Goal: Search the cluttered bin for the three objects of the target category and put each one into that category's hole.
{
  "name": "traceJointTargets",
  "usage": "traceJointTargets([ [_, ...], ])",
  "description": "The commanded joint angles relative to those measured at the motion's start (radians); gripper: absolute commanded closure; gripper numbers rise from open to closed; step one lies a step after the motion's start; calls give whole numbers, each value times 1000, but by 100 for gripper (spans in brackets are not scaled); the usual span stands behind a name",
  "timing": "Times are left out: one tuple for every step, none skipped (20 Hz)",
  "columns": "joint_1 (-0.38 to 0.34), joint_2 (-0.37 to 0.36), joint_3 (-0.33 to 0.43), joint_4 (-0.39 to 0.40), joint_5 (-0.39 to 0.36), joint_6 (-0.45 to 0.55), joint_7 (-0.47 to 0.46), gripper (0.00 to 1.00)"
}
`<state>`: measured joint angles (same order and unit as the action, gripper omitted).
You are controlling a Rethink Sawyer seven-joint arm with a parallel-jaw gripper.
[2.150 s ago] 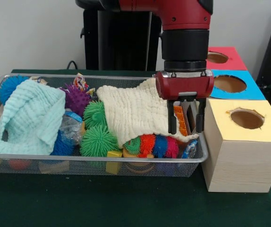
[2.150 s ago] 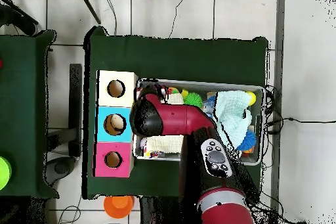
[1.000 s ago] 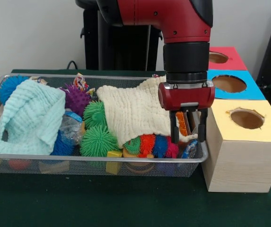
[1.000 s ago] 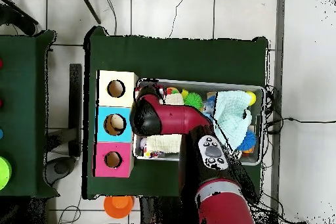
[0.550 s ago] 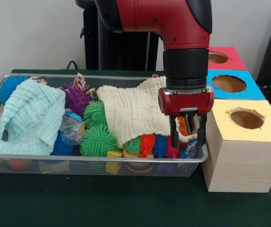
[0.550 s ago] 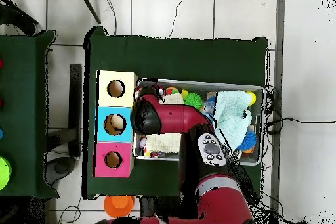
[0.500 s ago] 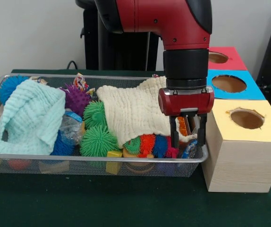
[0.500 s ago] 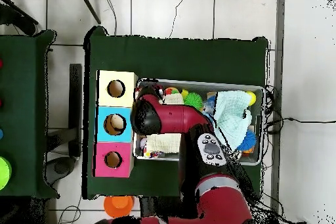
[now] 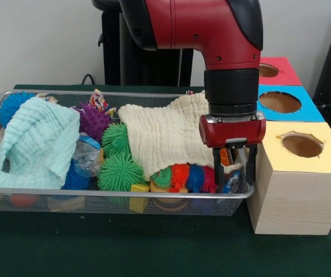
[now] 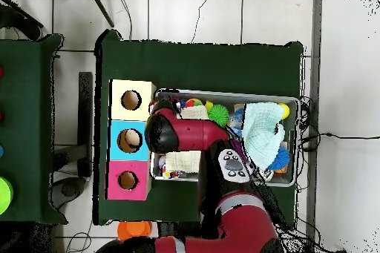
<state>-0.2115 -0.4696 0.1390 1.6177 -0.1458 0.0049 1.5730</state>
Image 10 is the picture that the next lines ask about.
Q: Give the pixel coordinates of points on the cream waffle cloth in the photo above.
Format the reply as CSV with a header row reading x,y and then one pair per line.
x,y
182,161

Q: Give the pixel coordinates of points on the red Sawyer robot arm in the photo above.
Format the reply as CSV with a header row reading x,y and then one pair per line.
x,y
190,131

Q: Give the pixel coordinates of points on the wooden box with three holes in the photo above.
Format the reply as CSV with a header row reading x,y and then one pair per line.
x,y
118,146

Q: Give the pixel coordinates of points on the shallow mesh bin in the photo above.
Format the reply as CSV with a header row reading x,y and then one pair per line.
x,y
261,98

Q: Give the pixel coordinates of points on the multicolour spiky caterpillar toy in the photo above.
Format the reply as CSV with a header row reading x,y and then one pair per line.
x,y
193,103

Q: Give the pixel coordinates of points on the yellow wooden block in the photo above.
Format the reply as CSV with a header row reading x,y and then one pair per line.
x,y
209,105

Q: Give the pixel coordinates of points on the green spiky ball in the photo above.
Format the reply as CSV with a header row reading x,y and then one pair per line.
x,y
219,113

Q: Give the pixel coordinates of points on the colourful candy packet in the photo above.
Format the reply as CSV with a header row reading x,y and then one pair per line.
x,y
170,173

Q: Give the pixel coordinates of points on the dark green table cloth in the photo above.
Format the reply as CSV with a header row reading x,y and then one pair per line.
x,y
23,116
193,66

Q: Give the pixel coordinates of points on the mint green cloth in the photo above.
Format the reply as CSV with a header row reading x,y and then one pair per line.
x,y
261,134

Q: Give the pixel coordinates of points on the yellow ball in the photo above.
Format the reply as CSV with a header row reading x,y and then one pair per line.
x,y
285,110

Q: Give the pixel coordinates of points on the blue spiky ball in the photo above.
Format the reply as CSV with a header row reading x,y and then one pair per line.
x,y
280,158

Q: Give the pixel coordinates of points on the orange plastic bucket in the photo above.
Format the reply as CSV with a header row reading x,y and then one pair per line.
x,y
133,229

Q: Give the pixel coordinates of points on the grey foot pedal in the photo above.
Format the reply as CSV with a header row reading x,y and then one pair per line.
x,y
69,189

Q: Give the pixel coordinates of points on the black tripod stand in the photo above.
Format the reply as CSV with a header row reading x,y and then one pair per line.
x,y
101,6

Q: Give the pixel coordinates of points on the lime green bowl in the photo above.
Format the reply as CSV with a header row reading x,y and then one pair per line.
x,y
4,195

